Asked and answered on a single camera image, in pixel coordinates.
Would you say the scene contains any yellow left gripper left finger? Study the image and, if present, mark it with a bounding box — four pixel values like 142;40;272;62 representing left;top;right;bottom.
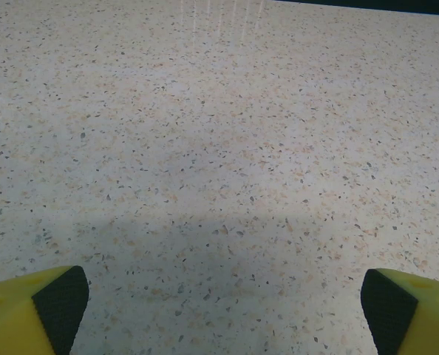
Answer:
0;265;90;355

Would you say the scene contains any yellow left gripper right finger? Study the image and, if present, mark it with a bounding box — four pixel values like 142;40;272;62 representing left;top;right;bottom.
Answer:
360;268;439;355

